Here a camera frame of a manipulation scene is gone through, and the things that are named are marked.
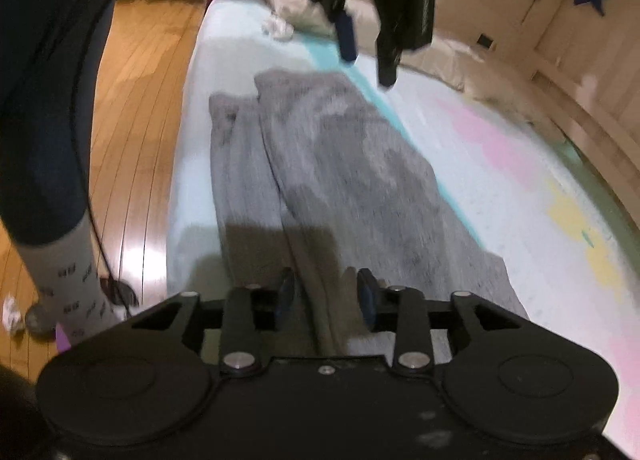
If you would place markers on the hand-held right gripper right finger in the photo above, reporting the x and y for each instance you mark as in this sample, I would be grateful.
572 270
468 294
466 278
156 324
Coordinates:
367 302

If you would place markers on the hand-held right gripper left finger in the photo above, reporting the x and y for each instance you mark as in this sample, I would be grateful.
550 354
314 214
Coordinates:
284 300

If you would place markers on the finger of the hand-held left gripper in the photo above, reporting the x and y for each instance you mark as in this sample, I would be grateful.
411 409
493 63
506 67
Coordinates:
387 64
348 39

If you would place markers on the grey pants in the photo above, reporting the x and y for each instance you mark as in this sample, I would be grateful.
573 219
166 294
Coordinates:
320 164

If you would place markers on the cream bed bumper cushion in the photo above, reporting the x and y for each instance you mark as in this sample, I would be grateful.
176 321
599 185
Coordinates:
452 62

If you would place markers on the white crumpled cloth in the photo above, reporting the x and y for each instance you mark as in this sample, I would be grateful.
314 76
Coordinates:
285 7

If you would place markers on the pastel printed blanket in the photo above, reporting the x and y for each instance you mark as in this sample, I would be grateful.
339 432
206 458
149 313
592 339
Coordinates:
525 220

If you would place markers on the grey patterned sock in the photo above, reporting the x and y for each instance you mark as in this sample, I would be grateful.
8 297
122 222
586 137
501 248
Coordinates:
65 285

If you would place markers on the crumpled white paper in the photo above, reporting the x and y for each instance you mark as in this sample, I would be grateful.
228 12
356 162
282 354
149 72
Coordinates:
11 314

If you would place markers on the person's leg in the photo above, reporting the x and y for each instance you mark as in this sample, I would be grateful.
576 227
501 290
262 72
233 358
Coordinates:
47 89

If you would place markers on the black wall outlet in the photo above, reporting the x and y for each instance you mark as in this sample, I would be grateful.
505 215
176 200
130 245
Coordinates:
484 41

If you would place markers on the wooden bed rail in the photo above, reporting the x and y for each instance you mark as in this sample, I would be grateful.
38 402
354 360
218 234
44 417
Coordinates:
595 109

